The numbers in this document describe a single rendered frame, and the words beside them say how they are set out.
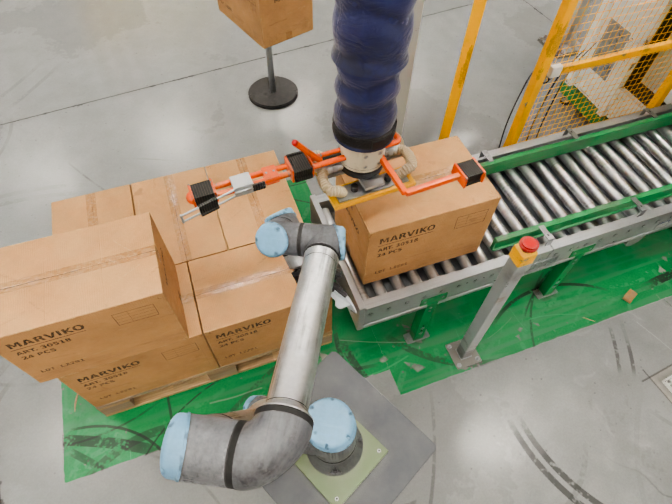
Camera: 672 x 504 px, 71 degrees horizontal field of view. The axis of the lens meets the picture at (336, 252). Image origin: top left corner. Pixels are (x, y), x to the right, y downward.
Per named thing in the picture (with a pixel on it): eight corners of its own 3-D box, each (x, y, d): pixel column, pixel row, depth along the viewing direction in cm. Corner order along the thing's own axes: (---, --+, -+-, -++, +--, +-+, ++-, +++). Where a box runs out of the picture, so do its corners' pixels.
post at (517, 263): (465, 345, 263) (529, 239, 181) (471, 356, 260) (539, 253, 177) (454, 349, 262) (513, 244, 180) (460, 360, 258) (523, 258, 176)
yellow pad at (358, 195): (403, 168, 189) (405, 159, 185) (415, 185, 184) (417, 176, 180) (324, 192, 181) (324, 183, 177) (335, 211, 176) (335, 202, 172)
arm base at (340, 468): (374, 443, 158) (375, 435, 150) (336, 489, 151) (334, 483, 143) (333, 405, 166) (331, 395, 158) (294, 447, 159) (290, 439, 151)
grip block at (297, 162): (305, 160, 177) (305, 148, 172) (315, 178, 172) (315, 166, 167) (284, 166, 175) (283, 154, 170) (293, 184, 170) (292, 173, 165)
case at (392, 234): (440, 192, 254) (457, 135, 221) (477, 251, 233) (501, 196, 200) (334, 221, 242) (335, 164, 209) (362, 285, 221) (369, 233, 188)
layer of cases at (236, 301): (279, 196, 304) (273, 149, 271) (331, 331, 251) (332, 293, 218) (83, 246, 279) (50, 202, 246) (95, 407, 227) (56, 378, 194)
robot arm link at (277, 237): (296, 225, 120) (306, 217, 132) (251, 222, 121) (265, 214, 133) (295, 261, 122) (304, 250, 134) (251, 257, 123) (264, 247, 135)
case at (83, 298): (175, 265, 226) (149, 211, 193) (189, 338, 205) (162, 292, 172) (40, 300, 214) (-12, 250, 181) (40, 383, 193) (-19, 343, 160)
